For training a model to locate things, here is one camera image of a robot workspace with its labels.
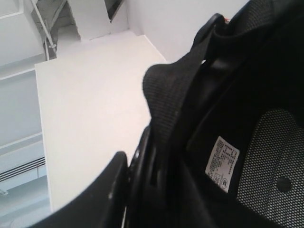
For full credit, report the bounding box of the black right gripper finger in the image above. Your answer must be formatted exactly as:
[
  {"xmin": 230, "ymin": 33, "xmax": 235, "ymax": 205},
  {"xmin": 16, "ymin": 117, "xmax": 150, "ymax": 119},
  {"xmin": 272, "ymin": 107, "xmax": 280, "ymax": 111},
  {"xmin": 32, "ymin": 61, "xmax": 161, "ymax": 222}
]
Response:
[{"xmin": 31, "ymin": 152, "xmax": 127, "ymax": 228}]

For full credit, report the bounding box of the black helmet with tinted visor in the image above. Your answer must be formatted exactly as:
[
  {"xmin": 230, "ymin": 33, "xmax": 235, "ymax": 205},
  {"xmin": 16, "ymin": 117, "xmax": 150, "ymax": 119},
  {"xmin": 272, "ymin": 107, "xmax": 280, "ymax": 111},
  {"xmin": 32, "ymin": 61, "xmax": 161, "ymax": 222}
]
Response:
[{"xmin": 124, "ymin": 0, "xmax": 304, "ymax": 228}]

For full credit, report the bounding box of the white table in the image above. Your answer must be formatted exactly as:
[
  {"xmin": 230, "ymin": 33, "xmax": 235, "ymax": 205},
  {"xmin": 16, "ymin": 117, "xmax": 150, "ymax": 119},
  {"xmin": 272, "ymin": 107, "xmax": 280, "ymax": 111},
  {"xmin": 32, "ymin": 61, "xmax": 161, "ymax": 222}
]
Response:
[{"xmin": 36, "ymin": 33, "xmax": 165, "ymax": 212}]

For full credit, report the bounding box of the white wall vent grille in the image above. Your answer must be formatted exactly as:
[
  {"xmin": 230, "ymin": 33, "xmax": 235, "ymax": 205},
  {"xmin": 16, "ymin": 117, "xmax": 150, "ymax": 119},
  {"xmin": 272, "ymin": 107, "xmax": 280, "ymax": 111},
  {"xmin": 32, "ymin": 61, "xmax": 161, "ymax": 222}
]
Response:
[{"xmin": 0, "ymin": 157, "xmax": 46, "ymax": 182}]

